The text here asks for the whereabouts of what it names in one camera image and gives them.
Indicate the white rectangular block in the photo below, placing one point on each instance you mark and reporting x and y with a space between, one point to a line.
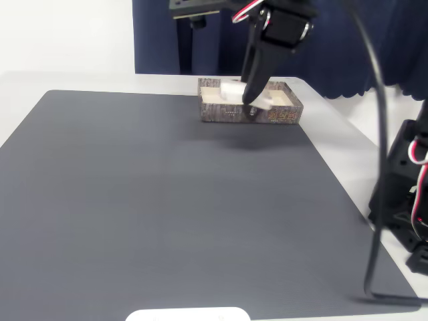
230 90

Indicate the grey desk mat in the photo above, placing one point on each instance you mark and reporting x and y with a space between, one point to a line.
133 200

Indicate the white rounded device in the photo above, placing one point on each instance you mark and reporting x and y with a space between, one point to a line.
187 316

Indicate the bark-print cardboard box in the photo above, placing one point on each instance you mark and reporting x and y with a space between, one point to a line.
217 115

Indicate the navy blue curtain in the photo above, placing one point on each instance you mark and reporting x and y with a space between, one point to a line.
334 67

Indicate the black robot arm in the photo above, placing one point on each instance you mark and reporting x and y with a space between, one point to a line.
398 174

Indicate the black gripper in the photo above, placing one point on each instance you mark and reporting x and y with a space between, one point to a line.
271 53

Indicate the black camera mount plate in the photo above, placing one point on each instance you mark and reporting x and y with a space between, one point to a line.
194 6

